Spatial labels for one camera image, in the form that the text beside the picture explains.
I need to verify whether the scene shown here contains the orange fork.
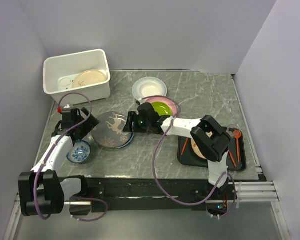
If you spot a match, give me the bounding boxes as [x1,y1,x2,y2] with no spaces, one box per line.
[181,138,189,156]

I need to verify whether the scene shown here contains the green plate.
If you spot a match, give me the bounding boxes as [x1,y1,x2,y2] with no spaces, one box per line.
[151,101,173,116]

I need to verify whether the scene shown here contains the beige floral plate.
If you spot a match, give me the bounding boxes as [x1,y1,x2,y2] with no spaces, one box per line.
[72,70,107,88]

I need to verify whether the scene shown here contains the beige plate on tray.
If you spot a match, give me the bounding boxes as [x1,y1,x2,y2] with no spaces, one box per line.
[191,139,207,160]

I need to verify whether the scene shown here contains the white plastic bin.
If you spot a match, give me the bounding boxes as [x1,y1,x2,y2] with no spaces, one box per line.
[43,49,111,106]

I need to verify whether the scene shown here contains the grey deer plate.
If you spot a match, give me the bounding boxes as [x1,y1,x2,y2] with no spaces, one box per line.
[91,111,134,149]

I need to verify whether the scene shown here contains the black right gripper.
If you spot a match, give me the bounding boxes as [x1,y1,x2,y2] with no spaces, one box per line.
[123,111,152,134]

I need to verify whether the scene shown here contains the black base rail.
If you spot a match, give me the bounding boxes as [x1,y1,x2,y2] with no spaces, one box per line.
[62,177,241,213]

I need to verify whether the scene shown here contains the clear glass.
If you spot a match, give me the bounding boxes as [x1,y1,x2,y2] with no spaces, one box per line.
[226,123,238,138]

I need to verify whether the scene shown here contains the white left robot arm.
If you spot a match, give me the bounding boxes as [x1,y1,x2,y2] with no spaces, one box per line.
[18,107,99,219]

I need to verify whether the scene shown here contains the pink plate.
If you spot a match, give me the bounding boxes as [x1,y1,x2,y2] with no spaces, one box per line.
[144,96,178,116]

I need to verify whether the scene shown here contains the aluminium frame rail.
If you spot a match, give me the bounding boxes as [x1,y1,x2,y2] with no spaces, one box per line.
[4,182,280,240]

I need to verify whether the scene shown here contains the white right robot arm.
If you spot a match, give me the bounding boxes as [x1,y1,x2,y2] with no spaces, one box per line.
[123,102,232,199]

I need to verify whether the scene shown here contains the blue white patterned bowl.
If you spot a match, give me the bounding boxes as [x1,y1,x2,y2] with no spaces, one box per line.
[66,140,91,164]

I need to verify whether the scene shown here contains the blue plastic plate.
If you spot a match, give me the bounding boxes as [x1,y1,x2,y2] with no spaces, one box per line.
[112,133,135,150]

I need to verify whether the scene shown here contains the black tray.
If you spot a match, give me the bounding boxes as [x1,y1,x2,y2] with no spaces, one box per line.
[177,133,247,172]

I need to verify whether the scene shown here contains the orange spoon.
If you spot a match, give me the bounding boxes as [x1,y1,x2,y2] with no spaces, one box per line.
[233,129,242,162]

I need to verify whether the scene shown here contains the white deep plate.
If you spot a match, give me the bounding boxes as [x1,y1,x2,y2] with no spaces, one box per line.
[132,77,168,100]

